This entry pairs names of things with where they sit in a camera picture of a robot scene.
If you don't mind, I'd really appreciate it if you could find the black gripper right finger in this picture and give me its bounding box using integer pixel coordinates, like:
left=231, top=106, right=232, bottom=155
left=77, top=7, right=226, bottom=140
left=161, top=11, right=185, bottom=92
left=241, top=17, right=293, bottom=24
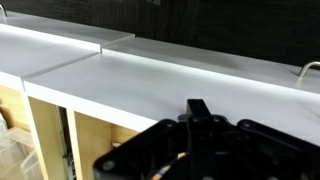
left=196, top=98, right=320, bottom=180

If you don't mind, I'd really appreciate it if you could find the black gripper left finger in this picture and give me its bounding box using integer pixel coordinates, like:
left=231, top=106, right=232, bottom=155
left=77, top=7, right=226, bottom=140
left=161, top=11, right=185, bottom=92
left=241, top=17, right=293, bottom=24
left=93, top=98, right=200, bottom=180

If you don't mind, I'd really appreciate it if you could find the white drawer with tape rolls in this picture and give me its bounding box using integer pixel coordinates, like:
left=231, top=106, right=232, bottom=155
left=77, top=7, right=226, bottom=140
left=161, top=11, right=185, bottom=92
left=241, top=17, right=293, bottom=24
left=23, top=53, right=320, bottom=180

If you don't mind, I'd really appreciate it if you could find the white drawer with cameras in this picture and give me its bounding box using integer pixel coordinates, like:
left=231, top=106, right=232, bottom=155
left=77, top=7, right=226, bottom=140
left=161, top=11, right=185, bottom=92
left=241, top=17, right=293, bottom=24
left=101, top=36, right=320, bottom=96

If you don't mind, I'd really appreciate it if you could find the white drawer with spring clamp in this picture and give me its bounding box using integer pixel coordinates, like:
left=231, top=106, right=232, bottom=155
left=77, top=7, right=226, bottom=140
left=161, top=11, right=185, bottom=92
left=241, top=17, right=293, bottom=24
left=0, top=23, right=101, bottom=180

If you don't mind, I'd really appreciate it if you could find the white wooden drawer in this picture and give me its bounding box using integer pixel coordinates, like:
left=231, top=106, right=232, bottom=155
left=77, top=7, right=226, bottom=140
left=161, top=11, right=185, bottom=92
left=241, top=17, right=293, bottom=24
left=0, top=10, right=136, bottom=53

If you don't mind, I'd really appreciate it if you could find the clear plastic box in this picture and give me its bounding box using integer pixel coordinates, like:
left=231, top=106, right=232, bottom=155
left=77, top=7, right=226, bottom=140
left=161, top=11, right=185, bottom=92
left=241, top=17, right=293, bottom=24
left=0, top=114, right=43, bottom=180

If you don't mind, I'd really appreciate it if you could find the metal drawer handle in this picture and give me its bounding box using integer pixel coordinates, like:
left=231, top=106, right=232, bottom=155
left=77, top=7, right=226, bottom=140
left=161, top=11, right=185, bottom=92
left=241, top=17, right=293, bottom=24
left=297, top=60, right=320, bottom=80

